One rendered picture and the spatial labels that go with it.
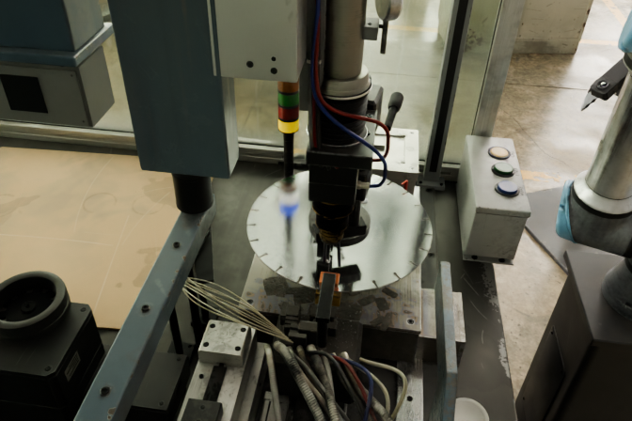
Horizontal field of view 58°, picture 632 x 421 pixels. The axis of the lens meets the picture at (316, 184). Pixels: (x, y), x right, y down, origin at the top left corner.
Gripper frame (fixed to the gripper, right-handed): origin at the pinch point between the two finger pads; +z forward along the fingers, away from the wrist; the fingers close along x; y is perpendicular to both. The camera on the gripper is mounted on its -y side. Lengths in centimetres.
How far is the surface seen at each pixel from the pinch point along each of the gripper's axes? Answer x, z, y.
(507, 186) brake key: -5.8, 0.3, -39.6
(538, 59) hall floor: 162, 90, 196
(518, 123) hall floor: 109, 90, 118
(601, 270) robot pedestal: -24.0, 16.2, -25.1
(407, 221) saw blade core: -8, -4, -68
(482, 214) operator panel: -7.7, 3.2, -47.7
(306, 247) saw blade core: -5, -4, -88
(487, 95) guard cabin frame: 13.7, -9.1, -28.6
